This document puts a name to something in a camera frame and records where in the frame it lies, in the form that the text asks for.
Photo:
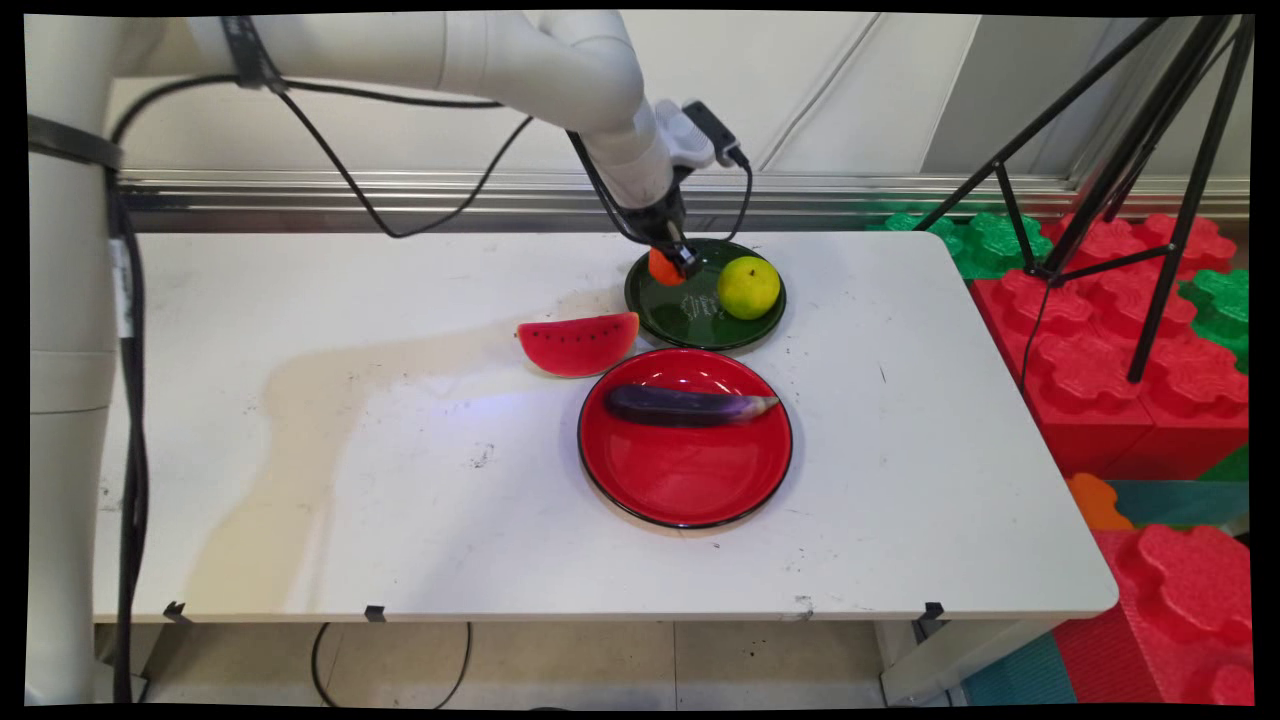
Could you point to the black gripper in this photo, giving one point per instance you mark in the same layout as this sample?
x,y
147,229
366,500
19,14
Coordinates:
x,y
655,220

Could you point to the orange toy fruit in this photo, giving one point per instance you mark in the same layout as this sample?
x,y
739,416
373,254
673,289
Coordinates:
x,y
662,272

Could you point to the purple toy eggplant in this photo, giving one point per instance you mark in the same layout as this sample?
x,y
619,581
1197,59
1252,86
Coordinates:
x,y
680,405

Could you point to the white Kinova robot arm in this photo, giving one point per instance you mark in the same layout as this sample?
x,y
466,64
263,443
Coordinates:
x,y
450,50

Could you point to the dark green round plate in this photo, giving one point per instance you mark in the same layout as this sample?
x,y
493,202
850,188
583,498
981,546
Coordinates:
x,y
690,315

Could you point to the yellow-green toy lemon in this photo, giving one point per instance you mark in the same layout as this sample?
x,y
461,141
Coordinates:
x,y
748,288

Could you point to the red toy watermelon slice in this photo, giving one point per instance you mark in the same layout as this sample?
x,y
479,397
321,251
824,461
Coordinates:
x,y
575,345

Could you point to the red round plate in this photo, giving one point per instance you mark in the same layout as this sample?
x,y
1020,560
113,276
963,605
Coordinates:
x,y
690,465

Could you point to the orange foam piece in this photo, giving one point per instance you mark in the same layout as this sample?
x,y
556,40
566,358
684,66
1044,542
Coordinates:
x,y
1095,502

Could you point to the black tripod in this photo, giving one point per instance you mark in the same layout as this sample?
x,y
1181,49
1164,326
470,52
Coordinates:
x,y
1150,150

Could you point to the white table leg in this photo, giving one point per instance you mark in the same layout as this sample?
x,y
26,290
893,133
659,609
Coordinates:
x,y
950,660

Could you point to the teal foam mat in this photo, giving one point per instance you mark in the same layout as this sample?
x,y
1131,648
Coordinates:
x,y
1180,500

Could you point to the white ribbed camera mount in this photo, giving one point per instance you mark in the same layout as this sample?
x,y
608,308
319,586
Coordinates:
x,y
685,135

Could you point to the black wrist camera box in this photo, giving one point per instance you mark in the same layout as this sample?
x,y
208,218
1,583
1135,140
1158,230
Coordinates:
x,y
715,130

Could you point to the metal wall rail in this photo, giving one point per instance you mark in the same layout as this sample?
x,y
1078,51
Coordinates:
x,y
300,195

